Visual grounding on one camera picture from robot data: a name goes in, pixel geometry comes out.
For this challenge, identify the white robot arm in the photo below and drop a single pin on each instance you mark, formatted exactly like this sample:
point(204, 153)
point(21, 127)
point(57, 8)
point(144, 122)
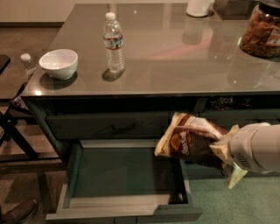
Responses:
point(254, 147)

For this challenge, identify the white paper towel roll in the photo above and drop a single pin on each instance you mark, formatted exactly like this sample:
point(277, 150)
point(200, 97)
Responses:
point(198, 8)

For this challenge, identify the small bottle on side table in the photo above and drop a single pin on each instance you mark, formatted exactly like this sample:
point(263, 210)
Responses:
point(29, 66)

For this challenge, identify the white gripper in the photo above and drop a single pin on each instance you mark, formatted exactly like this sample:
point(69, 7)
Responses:
point(241, 147)

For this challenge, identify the brown leather shoe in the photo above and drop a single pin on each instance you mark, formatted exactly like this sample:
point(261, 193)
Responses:
point(20, 213)

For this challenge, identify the clear plastic water bottle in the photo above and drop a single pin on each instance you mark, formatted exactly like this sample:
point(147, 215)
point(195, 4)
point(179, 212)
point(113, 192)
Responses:
point(113, 41)

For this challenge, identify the open grey middle drawer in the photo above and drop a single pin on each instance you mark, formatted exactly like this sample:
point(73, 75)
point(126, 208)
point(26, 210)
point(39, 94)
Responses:
point(123, 182)

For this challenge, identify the grey bottom right drawer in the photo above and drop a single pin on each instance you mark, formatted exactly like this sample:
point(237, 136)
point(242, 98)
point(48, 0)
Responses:
point(195, 171)

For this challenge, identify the dark wooden side table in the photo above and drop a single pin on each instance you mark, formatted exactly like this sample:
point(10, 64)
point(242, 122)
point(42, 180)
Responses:
point(19, 127)

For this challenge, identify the white ceramic bowl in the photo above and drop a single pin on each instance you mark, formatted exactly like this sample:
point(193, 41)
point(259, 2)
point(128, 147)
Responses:
point(59, 64)

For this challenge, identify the grey top left drawer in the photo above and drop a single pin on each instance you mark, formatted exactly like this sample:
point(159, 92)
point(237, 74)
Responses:
point(125, 125)

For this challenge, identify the clear jar of snacks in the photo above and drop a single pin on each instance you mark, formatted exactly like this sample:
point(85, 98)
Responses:
point(262, 37)

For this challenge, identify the dark snack bag in drawer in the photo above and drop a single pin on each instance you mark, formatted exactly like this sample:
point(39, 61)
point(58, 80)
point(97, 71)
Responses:
point(229, 103)

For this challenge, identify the brown chip bag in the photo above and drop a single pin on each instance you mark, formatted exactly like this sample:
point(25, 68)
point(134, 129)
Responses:
point(188, 137)

